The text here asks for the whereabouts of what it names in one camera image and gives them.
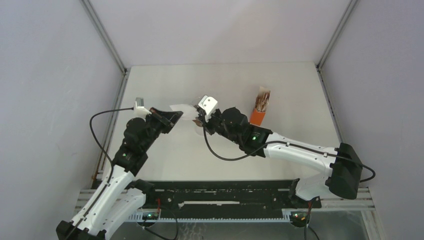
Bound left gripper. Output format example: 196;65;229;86
141;107;183;152

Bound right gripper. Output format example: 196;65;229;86
196;109;242;145

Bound white paper coffee filter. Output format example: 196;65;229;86
169;104;199;121

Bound clear glass ribbed dripper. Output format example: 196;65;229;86
190;96;203;109

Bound glass carafe with wooden collar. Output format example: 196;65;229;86
193;119;204;136

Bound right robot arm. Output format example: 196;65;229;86
196;106;365;208

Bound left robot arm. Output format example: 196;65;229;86
56;107;183;240

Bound orange coffee filter box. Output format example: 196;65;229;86
249;86;271;126

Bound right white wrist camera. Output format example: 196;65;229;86
196;95;218;122

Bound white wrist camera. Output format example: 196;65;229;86
196;95;218;122
133;97;151;119

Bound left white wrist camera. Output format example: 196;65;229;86
133;97;151;119

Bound left camera black cable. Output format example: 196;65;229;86
89;107;135;176

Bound camera black cable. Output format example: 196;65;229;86
89;107;135;176
202;127;377;184

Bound left aluminium frame post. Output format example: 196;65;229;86
79;0;128;180

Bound aluminium frame post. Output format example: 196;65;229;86
316;0;359;147
79;0;128;180

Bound right camera black cable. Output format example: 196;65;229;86
202;127;377;184

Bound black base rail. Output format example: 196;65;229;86
144;180;311;221

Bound right aluminium frame post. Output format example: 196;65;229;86
316;0;359;147

